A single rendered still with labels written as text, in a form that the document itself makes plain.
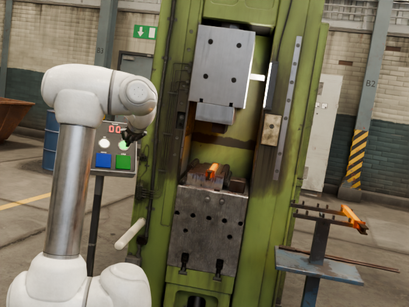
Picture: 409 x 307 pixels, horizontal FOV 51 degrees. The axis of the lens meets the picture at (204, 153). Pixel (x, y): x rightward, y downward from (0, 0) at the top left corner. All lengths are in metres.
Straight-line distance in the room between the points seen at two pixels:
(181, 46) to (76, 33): 7.49
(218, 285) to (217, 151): 0.87
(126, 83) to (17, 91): 9.47
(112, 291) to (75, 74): 0.60
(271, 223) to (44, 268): 1.53
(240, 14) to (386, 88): 6.01
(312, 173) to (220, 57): 5.51
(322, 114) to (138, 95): 6.48
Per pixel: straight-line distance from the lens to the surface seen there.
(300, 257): 2.25
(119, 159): 2.23
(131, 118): 1.81
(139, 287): 1.26
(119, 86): 1.23
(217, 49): 2.30
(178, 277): 2.43
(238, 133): 2.76
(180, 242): 2.36
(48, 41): 10.24
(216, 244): 2.34
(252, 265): 2.58
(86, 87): 1.24
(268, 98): 2.38
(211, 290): 2.45
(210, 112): 2.28
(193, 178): 2.33
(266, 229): 2.52
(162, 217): 2.56
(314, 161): 7.59
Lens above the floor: 1.38
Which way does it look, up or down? 7 degrees down
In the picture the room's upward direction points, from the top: 8 degrees clockwise
